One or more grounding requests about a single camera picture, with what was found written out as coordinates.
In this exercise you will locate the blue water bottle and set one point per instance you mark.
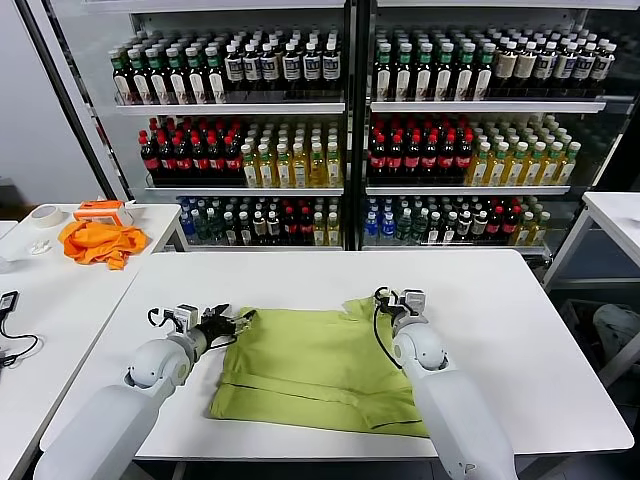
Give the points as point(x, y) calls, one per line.
point(372, 227)
point(187, 225)
point(388, 226)

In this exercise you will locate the white shelf board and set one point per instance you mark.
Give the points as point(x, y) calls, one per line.
point(475, 107)
point(240, 192)
point(465, 190)
point(225, 109)
point(260, 247)
point(450, 247)

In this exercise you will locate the orange and white box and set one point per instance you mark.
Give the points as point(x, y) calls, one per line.
point(95, 207)

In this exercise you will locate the black vertical cabinet post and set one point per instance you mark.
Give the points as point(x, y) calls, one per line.
point(357, 125)

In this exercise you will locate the green tinted water bottle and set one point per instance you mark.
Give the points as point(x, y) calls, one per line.
point(216, 227)
point(422, 227)
point(202, 227)
point(405, 227)

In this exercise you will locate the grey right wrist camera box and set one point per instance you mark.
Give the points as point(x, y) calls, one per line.
point(414, 302)

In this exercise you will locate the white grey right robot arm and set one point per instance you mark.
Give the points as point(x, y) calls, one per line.
point(450, 400)

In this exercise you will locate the white cap cream label bottle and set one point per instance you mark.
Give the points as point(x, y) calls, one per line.
point(505, 67)
point(525, 67)

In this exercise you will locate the yellow juice bottle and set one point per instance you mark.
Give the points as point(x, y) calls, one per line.
point(541, 230)
point(568, 167)
point(480, 167)
point(319, 232)
point(333, 232)
point(299, 170)
point(250, 170)
point(525, 231)
point(551, 167)
point(317, 170)
point(283, 170)
point(534, 167)
point(498, 167)
point(266, 170)
point(516, 167)
point(333, 169)

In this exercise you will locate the green cap dark tea bottle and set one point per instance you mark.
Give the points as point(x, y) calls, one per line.
point(215, 80)
point(122, 80)
point(445, 75)
point(157, 80)
point(424, 75)
point(465, 75)
point(404, 75)
point(176, 80)
point(140, 80)
point(196, 80)
point(484, 75)
point(384, 75)

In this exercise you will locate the crumpled orange cloth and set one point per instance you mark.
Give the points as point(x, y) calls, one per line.
point(100, 245)

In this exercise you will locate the small dark white cap bottle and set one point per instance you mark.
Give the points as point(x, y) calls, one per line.
point(244, 231)
point(259, 230)
point(480, 227)
point(273, 230)
point(229, 231)
point(465, 227)
point(450, 230)
point(436, 230)

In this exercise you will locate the grey crumpled bag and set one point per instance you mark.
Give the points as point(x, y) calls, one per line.
point(618, 325)

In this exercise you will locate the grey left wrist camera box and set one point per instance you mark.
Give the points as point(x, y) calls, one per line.
point(187, 315)

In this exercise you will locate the beige masking tape roll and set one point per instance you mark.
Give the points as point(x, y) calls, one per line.
point(59, 217)

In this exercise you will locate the small white plastic piece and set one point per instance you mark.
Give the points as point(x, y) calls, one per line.
point(40, 246)

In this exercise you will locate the grey slanted metal leg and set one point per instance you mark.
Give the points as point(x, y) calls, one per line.
point(622, 361)

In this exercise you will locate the white cap navy label bottle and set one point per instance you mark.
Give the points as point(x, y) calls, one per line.
point(290, 69)
point(311, 69)
point(564, 67)
point(270, 70)
point(233, 70)
point(330, 67)
point(602, 67)
point(251, 70)
point(583, 67)
point(545, 67)

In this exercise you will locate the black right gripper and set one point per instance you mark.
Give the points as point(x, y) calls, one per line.
point(394, 312)

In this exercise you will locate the light green t-shirt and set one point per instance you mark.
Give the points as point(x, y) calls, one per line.
point(310, 360)

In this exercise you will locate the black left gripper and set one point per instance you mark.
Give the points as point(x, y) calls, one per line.
point(217, 330)

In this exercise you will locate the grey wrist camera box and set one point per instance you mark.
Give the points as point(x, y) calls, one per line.
point(414, 302)
point(187, 315)

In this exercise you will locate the small black device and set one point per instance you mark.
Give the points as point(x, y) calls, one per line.
point(9, 301)

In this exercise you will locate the black slanted frame pole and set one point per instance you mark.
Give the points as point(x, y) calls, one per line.
point(71, 100)

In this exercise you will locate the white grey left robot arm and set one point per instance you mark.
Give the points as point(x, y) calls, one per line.
point(110, 425)

